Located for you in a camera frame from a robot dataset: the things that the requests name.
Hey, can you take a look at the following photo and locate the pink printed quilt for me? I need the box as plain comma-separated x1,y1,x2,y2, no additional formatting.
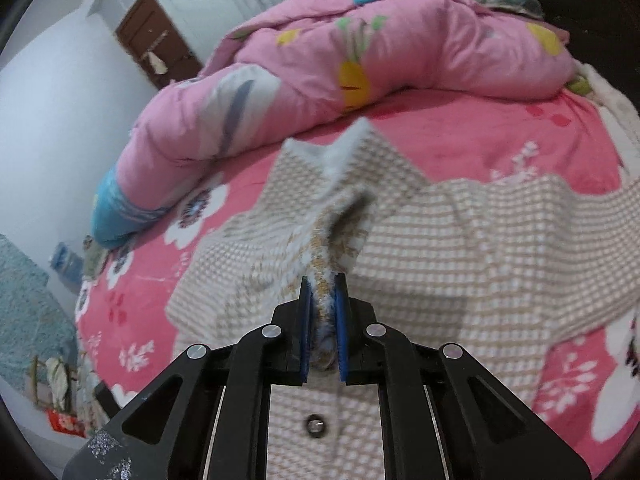
114,0,576,211

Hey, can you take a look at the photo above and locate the white fluffy blanket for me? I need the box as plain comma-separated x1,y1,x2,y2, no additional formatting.
567,59,640,177

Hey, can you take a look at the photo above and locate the pink floral bed sheet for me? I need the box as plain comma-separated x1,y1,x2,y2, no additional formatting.
75,85,640,480

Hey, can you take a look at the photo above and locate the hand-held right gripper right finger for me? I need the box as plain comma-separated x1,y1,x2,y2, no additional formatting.
333,273,592,480

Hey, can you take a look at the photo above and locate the brown wooden door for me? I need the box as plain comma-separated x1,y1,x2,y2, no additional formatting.
115,0,205,92

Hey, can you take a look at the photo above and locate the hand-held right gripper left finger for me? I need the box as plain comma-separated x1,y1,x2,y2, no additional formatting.
61,276,314,480

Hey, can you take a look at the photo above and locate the dark bed headboard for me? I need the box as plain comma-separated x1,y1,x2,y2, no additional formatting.
486,0,640,128

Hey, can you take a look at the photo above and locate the red box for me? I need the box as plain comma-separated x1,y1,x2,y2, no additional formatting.
46,406,87,437

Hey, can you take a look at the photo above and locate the blue packet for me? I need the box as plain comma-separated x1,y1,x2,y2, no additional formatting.
49,241,84,282

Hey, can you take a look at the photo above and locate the teal striped cloth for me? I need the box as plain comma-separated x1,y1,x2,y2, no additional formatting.
91,164,173,249

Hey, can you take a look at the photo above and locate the beige checkered knit sweater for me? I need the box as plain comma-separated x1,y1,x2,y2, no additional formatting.
166,117,640,480

